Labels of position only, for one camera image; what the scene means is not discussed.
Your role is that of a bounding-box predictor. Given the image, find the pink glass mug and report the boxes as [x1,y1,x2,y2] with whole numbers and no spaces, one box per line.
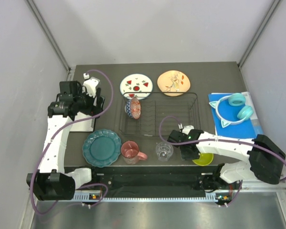
[121,141,148,165]

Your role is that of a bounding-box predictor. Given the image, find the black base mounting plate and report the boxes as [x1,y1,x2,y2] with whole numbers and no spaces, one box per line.
[71,166,244,191]

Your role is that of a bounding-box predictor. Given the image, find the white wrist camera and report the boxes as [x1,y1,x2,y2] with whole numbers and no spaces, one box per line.
[178,123,194,135]
[83,73,100,98]

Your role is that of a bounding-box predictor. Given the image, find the black wire dish rack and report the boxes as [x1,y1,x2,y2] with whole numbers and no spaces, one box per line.
[120,92,201,136]

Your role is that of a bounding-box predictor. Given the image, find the teal cat ear headphones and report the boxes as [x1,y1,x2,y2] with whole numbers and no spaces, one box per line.
[208,93,255,128]

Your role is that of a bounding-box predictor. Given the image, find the blue red patterned bowl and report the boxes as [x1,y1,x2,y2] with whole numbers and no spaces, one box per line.
[125,97,141,119]

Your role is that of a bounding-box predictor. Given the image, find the black clipboard with paper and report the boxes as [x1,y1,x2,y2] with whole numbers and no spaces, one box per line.
[70,112,96,132]

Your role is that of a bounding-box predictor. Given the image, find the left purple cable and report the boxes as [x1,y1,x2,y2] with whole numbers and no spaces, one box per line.
[28,69,114,215]

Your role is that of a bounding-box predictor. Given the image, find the white watermelon pattern plate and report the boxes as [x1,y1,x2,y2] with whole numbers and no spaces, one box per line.
[120,73,153,100]

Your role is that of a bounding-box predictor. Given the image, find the blue folder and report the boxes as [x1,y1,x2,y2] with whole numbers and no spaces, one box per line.
[211,92,264,138]

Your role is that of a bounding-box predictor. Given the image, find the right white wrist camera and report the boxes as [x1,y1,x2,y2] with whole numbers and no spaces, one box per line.
[178,123,194,135]

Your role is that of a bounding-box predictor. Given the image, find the lime green bowl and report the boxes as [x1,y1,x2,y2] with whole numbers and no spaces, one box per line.
[192,153,214,167]

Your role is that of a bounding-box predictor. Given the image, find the grey slotted cable duct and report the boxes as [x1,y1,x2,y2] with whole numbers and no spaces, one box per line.
[38,192,229,202]

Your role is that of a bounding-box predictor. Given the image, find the clear drinking glass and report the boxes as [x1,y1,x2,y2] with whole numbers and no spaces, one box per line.
[155,142,174,161]

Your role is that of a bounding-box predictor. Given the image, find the teal scalloped plate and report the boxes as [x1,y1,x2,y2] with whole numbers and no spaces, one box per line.
[82,129,122,168]

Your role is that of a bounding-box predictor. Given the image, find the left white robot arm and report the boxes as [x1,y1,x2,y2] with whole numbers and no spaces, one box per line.
[26,78,104,201]

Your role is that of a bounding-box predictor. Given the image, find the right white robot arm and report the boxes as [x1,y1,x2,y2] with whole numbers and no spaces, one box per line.
[167,126,286,189]

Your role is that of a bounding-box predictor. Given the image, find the peach bird pattern plate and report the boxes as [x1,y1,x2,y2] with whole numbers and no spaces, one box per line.
[157,70,191,97]

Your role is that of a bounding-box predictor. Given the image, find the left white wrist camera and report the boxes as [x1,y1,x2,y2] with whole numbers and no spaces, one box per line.
[83,73,100,98]

